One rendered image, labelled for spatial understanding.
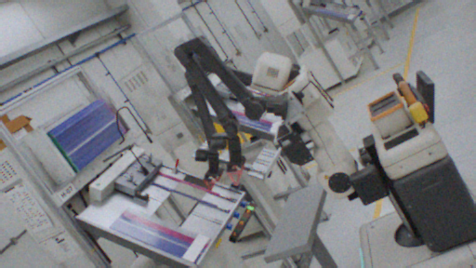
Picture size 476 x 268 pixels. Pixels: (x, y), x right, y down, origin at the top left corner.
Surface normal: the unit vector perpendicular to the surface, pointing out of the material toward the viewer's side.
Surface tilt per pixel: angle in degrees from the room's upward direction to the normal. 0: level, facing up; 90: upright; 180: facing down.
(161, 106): 90
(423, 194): 90
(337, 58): 90
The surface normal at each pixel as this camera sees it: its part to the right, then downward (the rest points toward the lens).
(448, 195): -0.25, 0.39
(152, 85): -0.43, 0.49
